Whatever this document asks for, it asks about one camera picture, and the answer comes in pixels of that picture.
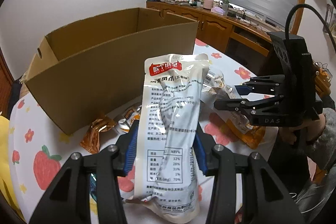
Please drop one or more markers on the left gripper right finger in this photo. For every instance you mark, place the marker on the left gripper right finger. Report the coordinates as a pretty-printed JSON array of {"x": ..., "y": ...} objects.
[{"x": 265, "y": 198}]

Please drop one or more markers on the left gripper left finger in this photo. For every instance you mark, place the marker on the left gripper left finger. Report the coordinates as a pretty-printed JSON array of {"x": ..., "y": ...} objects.
[{"x": 66, "y": 200}]

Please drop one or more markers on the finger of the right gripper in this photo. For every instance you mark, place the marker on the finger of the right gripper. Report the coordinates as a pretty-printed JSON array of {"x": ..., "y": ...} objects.
[
  {"x": 273, "y": 107},
  {"x": 269, "y": 85}
]

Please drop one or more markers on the teal foil candy packet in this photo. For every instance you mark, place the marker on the teal foil candy packet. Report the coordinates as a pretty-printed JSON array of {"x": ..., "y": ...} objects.
[{"x": 92, "y": 186}]

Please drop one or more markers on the white chicken feet snack bag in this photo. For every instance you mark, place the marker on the white chicken feet snack bag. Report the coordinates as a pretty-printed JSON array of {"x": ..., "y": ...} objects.
[{"x": 165, "y": 171}]

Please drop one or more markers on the silver orange snack pouch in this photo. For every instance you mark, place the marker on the silver orange snack pouch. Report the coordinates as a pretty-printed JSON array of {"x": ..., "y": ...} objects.
[{"x": 125, "y": 120}]

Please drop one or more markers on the grey sleeve forearm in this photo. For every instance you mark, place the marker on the grey sleeve forearm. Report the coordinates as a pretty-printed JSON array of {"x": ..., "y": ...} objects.
[{"x": 322, "y": 148}]

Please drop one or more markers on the right hand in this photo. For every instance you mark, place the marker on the right hand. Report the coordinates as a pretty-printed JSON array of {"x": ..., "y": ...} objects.
[{"x": 307, "y": 131}]

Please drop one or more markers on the orange clear snack bag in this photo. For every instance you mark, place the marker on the orange clear snack bag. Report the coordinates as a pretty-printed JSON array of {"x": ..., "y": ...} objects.
[{"x": 214, "y": 88}]

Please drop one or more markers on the wooden sideboard cabinet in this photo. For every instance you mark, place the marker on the wooden sideboard cabinet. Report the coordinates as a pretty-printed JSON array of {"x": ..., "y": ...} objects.
[{"x": 244, "y": 41}]

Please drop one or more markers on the fruit print bed sheet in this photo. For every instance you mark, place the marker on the fruit print bed sheet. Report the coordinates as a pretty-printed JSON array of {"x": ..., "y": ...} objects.
[{"x": 38, "y": 148}]

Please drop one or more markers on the yellow plush pillow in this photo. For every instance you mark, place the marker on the yellow plush pillow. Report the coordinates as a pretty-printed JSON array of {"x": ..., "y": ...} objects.
[{"x": 7, "y": 188}]

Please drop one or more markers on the copper foil snack packet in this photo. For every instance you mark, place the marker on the copper foil snack packet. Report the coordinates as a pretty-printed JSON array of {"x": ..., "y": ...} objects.
[{"x": 91, "y": 140}]

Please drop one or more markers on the pink bottle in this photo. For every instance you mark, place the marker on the pink bottle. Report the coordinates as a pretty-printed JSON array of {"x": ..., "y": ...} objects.
[{"x": 208, "y": 4}]

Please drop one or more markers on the brown cardboard box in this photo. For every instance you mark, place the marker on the brown cardboard box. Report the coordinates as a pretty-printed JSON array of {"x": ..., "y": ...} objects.
[{"x": 94, "y": 65}]

